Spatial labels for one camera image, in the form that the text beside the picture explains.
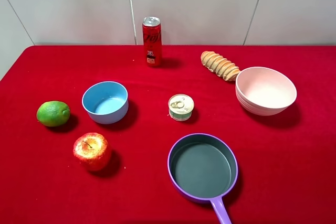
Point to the small tin can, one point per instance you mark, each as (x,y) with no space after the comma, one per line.
(180,107)

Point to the ridged bread roll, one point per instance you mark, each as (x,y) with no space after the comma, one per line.
(220,66)

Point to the blue bowl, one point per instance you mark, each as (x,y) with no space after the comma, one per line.
(106,102)

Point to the red soda can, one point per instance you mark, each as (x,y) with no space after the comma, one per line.
(152,41)

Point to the purple frying pan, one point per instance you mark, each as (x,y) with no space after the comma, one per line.
(203,169)

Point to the red yellow apple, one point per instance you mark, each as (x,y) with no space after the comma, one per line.
(92,151)

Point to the pink bowl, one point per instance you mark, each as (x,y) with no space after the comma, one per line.
(264,91)

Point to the green lime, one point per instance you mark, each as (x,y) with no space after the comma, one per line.
(53,113)

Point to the red tablecloth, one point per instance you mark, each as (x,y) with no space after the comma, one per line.
(286,162)

